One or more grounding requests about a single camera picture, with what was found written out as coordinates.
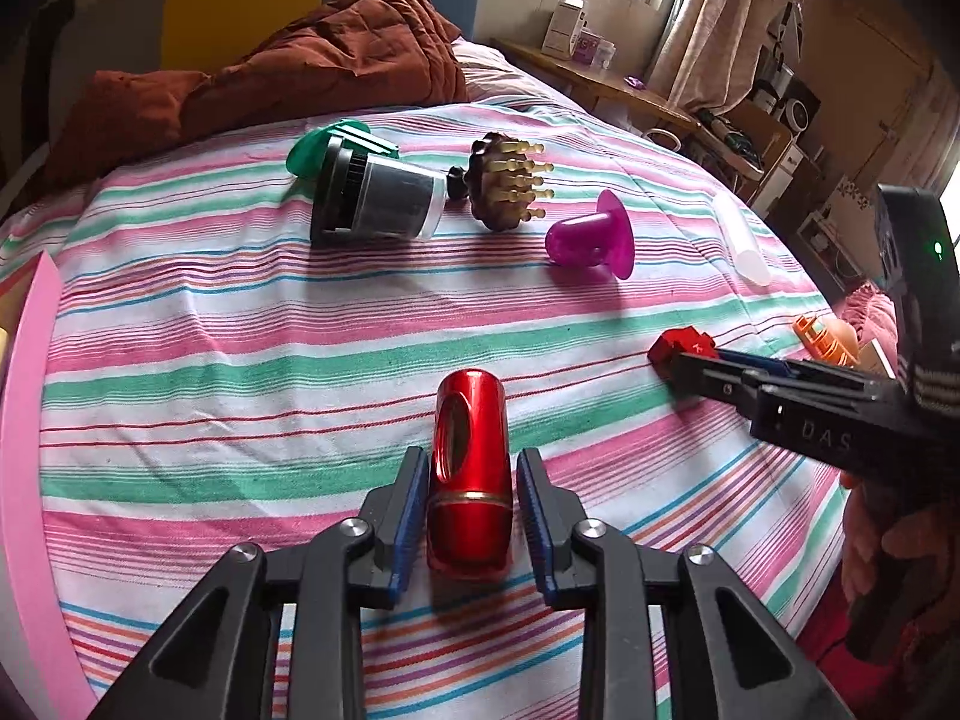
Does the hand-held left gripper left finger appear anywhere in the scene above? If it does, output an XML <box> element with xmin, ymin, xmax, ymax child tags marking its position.
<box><xmin>86</xmin><ymin>446</ymin><xmax>431</xmax><ymax>720</ymax></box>

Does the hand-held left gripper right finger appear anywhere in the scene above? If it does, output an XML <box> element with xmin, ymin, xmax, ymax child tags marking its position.
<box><xmin>516</xmin><ymin>446</ymin><xmax>856</xmax><ymax>720</ymax></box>

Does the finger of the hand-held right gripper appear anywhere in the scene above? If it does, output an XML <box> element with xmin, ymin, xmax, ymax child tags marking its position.
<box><xmin>670</xmin><ymin>354</ymin><xmax>766</xmax><ymax>421</ymax></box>
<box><xmin>716</xmin><ymin>349</ymin><xmax>893</xmax><ymax>391</ymax></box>

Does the small red clip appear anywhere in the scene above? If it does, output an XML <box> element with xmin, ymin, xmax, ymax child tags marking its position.
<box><xmin>649</xmin><ymin>328</ymin><xmax>719</xmax><ymax>383</ymax></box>

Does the red metallic tube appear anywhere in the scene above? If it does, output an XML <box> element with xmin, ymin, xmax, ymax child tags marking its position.
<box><xmin>426</xmin><ymin>369</ymin><xmax>515</xmax><ymax>578</ymax></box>

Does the dark wooden massage comb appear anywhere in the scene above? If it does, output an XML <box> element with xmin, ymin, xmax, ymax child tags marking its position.
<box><xmin>448</xmin><ymin>133</ymin><xmax>556</xmax><ymax>232</ymax></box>

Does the pink white cardboard box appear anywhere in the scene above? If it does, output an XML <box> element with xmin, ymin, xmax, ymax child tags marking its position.
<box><xmin>0</xmin><ymin>251</ymin><xmax>98</xmax><ymax>702</ymax></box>

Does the person's right hand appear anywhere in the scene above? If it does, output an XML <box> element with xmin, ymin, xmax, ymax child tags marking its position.
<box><xmin>838</xmin><ymin>465</ymin><xmax>960</xmax><ymax>616</ymax></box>

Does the orange plastic rack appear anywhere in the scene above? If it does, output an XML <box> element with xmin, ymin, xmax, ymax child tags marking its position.
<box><xmin>793</xmin><ymin>315</ymin><xmax>860</xmax><ymax>368</ymax></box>

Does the translucent white tube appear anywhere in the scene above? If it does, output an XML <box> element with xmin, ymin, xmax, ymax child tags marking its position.
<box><xmin>712</xmin><ymin>195</ymin><xmax>773</xmax><ymax>286</ymax></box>

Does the magenta plastic cup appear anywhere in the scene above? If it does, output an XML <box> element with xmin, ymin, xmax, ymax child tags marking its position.
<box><xmin>545</xmin><ymin>190</ymin><xmax>635</xmax><ymax>282</ymax></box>

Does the silver black speaker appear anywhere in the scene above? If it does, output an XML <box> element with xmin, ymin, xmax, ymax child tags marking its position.
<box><xmin>750</xmin><ymin>64</ymin><xmax>822</xmax><ymax>132</ymax></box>

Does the black grinder jar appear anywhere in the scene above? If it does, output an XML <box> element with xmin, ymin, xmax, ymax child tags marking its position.
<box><xmin>311</xmin><ymin>142</ymin><xmax>451</xmax><ymax>245</ymax></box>

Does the wooden bedside table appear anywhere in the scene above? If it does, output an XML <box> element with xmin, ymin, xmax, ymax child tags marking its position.
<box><xmin>491</xmin><ymin>37</ymin><xmax>702</xmax><ymax>140</ymax></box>

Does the beige curtain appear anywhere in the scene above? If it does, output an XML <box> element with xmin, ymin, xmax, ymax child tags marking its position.
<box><xmin>645</xmin><ymin>0</ymin><xmax>781</xmax><ymax>113</ymax></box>

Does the white pillow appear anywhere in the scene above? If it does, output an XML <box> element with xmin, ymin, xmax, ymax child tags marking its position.
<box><xmin>450</xmin><ymin>37</ymin><xmax>578</xmax><ymax>110</ymax></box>

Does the white carton box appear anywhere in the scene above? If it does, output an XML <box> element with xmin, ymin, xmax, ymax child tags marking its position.
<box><xmin>541</xmin><ymin>0</ymin><xmax>588</xmax><ymax>61</ymax></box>

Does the brown quilted blanket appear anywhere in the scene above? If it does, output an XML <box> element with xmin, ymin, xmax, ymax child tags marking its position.
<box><xmin>45</xmin><ymin>0</ymin><xmax>470</xmax><ymax>188</ymax></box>

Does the grey yellow blue headboard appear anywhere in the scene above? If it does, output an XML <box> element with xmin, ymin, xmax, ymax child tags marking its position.
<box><xmin>0</xmin><ymin>0</ymin><xmax>485</xmax><ymax>196</ymax></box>

